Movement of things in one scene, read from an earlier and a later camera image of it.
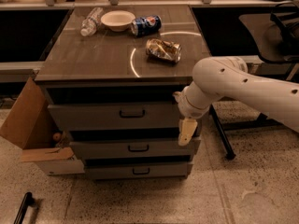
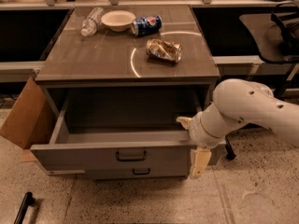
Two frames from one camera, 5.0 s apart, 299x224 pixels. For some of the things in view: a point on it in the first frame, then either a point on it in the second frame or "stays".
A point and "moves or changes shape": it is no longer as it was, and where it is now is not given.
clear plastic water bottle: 90,23 stays
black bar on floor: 28,201 stays
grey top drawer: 114,117 moves or changes shape
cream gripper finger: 177,95 -> 185,121
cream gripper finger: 187,129 -> 202,159
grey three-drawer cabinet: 109,76 stays
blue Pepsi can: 143,26 stays
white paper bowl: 118,21 stays
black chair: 277,34 stays
